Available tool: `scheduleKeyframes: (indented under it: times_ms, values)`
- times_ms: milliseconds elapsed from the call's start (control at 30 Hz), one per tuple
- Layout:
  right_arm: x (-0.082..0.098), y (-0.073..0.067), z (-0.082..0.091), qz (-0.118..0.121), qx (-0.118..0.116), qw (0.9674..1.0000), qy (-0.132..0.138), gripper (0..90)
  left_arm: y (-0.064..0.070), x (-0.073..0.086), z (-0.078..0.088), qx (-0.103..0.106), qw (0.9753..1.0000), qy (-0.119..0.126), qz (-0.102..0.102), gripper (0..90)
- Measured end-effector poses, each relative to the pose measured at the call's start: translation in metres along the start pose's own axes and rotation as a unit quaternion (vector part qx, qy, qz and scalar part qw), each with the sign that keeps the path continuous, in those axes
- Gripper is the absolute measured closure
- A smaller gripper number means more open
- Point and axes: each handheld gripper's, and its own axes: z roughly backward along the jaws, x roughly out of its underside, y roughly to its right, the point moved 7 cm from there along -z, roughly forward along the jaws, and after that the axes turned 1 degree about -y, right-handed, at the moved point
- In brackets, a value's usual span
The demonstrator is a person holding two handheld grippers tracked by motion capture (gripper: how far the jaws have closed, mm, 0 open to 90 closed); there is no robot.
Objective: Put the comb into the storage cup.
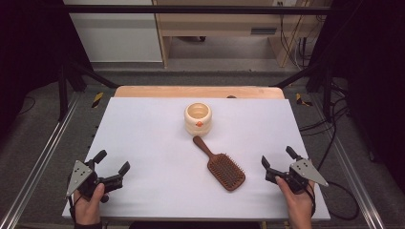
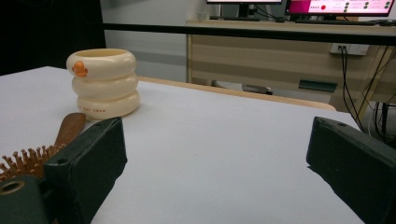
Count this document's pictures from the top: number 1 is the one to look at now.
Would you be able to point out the cream ceramic cup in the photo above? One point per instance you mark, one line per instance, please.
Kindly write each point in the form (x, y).
(198, 122)

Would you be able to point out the aluminium floor rail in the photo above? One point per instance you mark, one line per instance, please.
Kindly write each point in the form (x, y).
(38, 165)
(353, 178)

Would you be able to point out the person's right hand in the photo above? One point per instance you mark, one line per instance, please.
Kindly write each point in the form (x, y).
(299, 206)

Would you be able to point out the black curtain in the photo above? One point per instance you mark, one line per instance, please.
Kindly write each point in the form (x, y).
(372, 79)
(28, 47)

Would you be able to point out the brown wooden hairbrush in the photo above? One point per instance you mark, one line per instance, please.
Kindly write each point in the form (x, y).
(226, 171)

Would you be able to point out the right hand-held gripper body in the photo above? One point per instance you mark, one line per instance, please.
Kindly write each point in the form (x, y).
(301, 176)

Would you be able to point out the black metal stand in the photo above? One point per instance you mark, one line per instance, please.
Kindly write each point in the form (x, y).
(327, 92)
(63, 92)

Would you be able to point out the white cabinet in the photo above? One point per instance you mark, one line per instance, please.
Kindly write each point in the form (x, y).
(117, 38)

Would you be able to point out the person's left hand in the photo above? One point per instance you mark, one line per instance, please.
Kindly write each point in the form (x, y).
(87, 208)

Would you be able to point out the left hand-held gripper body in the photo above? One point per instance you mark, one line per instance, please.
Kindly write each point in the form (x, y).
(83, 179)

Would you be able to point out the yellow black tape strip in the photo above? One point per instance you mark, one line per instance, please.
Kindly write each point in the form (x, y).
(300, 99)
(97, 99)

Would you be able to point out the black horizontal frame bar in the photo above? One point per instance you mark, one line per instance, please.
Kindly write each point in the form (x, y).
(191, 9)

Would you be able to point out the light wooden desk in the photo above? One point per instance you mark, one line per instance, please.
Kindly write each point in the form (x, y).
(219, 24)

